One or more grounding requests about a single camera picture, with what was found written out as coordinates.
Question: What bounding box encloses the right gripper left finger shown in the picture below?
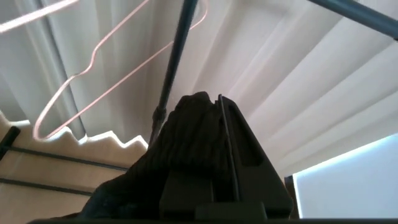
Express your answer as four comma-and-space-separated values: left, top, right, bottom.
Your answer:
159, 170, 215, 218

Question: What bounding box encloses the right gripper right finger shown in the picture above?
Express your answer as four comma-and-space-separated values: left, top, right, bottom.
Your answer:
219, 94, 293, 218

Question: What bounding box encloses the black knitted garment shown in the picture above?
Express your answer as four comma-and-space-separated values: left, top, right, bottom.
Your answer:
49, 91, 226, 220

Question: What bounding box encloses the pink clothes hanger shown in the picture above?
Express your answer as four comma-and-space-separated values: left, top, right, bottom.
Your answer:
32, 0, 208, 141
0, 0, 80, 34

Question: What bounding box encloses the black clothes rack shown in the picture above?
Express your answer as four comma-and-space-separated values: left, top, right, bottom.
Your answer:
0, 0, 398, 197

